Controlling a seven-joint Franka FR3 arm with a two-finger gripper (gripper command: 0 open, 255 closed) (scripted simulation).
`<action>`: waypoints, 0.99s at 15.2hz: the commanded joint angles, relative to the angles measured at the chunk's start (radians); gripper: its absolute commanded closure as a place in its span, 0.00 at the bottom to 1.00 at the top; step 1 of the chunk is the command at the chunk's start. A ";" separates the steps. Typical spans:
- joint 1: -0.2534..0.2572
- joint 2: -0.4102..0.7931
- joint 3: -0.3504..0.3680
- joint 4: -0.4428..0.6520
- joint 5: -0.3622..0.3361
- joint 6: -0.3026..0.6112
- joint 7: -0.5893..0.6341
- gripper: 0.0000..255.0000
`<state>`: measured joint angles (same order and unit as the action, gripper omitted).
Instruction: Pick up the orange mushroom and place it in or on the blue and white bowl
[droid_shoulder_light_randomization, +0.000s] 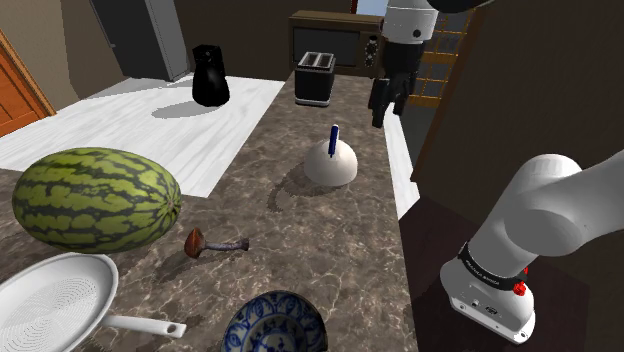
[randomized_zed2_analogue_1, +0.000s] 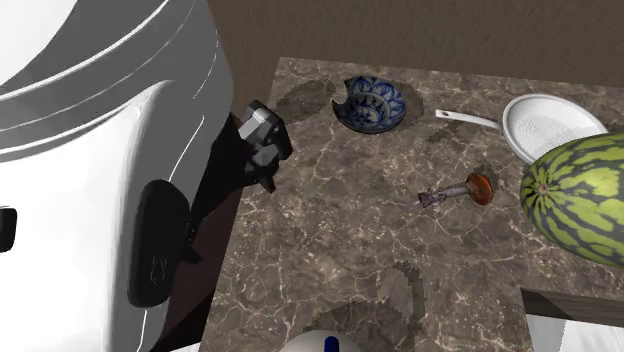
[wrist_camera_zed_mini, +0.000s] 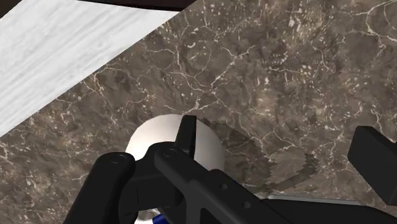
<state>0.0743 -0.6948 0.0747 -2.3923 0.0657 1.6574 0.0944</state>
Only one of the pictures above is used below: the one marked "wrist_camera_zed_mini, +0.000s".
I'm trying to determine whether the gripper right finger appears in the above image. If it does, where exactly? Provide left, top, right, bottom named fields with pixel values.
left=347, top=125, right=397, bottom=206

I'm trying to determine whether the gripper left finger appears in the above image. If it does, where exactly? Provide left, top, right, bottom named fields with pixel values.
left=63, top=115, right=290, bottom=224

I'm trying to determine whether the white round object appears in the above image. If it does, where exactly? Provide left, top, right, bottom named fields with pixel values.
left=125, top=113, right=225, bottom=224

